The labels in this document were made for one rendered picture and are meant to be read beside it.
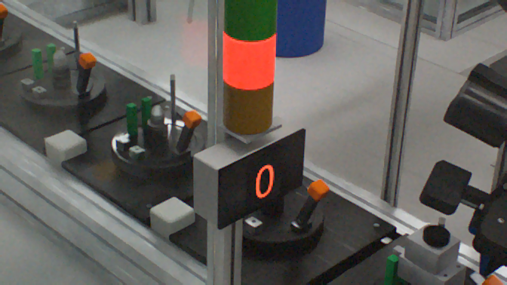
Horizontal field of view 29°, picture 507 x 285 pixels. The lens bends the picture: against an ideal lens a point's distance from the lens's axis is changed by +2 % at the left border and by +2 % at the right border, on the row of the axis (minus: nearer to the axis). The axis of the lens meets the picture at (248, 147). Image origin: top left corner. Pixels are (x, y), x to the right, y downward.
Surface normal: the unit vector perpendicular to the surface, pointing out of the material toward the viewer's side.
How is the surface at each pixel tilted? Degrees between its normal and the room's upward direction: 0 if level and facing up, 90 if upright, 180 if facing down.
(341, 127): 0
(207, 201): 90
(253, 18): 90
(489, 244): 111
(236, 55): 90
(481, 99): 45
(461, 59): 0
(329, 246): 0
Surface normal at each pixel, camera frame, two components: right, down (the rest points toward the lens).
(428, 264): -0.72, 0.35
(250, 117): 0.08, 0.52
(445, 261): 0.70, 0.39
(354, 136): 0.03, -0.85
